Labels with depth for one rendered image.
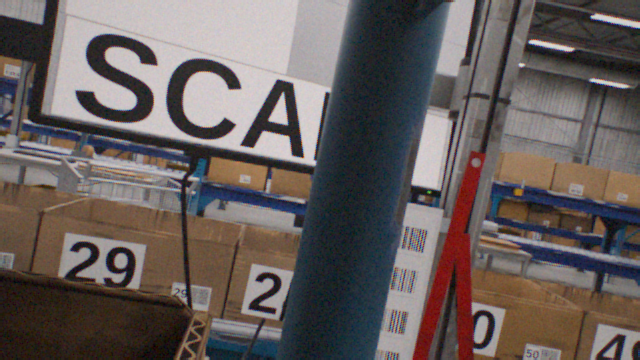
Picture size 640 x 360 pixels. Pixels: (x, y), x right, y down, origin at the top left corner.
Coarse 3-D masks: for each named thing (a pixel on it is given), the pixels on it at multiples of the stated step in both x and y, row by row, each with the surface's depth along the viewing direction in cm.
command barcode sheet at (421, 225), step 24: (408, 216) 56; (432, 216) 56; (408, 240) 56; (432, 240) 56; (408, 264) 56; (408, 288) 57; (384, 312) 56; (408, 312) 57; (384, 336) 57; (408, 336) 57
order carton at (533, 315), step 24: (480, 288) 151; (504, 288) 151; (528, 288) 147; (528, 312) 122; (552, 312) 122; (576, 312) 123; (504, 336) 122; (528, 336) 122; (552, 336) 123; (576, 336) 123
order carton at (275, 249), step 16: (240, 240) 121; (256, 240) 144; (272, 240) 144; (288, 240) 145; (240, 256) 115; (256, 256) 115; (272, 256) 116; (288, 256) 116; (240, 272) 115; (240, 288) 116; (240, 304) 116; (240, 320) 116; (256, 320) 116; (272, 320) 117
